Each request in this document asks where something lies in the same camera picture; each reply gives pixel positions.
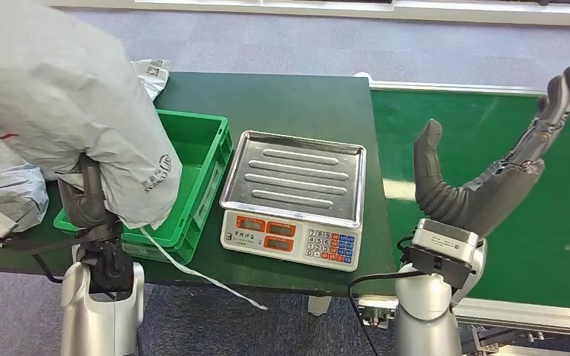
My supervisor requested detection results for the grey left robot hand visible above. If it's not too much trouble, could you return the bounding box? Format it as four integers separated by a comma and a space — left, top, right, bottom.
57, 153, 124, 231

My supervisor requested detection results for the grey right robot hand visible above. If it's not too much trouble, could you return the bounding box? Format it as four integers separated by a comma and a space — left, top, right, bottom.
413, 64, 570, 240

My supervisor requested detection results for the white printed courier bag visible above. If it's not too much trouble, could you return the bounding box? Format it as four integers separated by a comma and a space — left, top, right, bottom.
0, 0, 269, 312

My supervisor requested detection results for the green conveyor belt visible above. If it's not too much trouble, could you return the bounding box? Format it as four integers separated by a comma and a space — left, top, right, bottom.
353, 72, 570, 356

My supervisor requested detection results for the crumpled grey courier bag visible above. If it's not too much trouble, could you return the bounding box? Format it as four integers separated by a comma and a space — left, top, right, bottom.
0, 122, 50, 235

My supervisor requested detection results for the green plastic crate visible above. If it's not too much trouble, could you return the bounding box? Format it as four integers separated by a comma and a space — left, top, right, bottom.
53, 108, 235, 266

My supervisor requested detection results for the flat white courier bag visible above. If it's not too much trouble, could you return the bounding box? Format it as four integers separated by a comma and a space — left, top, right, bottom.
131, 59, 172, 102

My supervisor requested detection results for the white electronic scale steel tray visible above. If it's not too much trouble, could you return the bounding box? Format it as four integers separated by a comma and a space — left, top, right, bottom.
219, 130, 367, 273

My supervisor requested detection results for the white table leg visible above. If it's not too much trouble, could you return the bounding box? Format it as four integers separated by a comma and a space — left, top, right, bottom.
307, 294, 334, 317

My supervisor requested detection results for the dark green table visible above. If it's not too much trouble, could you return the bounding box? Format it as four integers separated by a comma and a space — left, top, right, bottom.
0, 72, 399, 298

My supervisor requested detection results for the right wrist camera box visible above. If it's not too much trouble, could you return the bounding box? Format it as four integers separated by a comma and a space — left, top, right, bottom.
402, 218, 481, 291

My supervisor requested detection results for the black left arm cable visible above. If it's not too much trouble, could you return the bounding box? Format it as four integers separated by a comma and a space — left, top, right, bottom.
31, 251, 65, 286

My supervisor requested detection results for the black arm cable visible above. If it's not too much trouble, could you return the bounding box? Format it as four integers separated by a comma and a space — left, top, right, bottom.
31, 251, 65, 286
347, 271, 428, 356

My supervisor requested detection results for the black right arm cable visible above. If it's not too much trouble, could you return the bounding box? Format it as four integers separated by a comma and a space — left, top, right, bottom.
347, 271, 428, 356

